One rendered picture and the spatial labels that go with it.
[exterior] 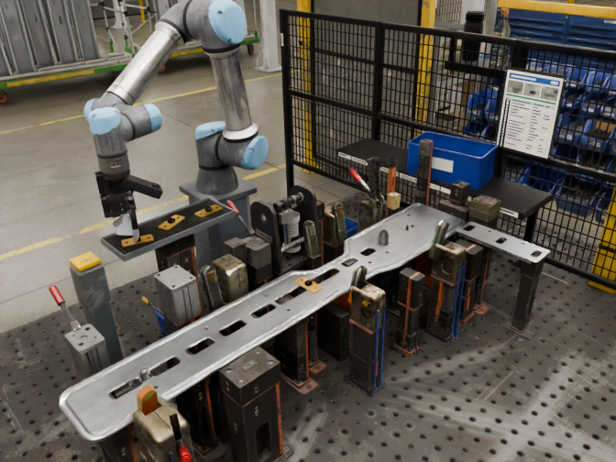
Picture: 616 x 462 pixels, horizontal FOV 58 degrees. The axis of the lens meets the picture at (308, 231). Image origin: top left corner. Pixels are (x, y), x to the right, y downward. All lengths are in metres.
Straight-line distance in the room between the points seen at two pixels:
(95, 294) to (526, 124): 1.57
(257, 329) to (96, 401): 0.42
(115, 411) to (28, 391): 0.64
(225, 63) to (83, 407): 1.00
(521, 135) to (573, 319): 0.69
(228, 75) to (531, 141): 1.13
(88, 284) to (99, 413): 0.38
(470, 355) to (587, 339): 0.41
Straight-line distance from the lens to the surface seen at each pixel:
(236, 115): 1.77
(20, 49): 8.19
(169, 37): 1.72
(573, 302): 2.24
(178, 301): 1.49
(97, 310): 1.62
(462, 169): 2.18
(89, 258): 1.57
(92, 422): 1.33
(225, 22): 1.65
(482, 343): 1.95
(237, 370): 1.32
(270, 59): 8.58
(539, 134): 2.20
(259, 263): 1.68
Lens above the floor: 1.92
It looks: 29 degrees down
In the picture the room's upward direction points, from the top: 1 degrees counter-clockwise
